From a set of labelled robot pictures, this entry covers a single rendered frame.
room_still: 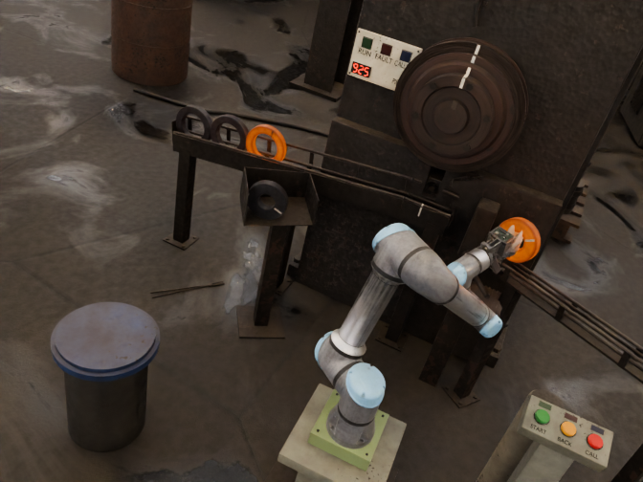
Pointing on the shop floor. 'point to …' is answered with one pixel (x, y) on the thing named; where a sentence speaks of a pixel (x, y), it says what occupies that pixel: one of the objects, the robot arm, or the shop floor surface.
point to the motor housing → (442, 347)
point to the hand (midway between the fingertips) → (520, 235)
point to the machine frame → (325, 280)
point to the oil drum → (150, 40)
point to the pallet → (571, 213)
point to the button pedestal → (556, 445)
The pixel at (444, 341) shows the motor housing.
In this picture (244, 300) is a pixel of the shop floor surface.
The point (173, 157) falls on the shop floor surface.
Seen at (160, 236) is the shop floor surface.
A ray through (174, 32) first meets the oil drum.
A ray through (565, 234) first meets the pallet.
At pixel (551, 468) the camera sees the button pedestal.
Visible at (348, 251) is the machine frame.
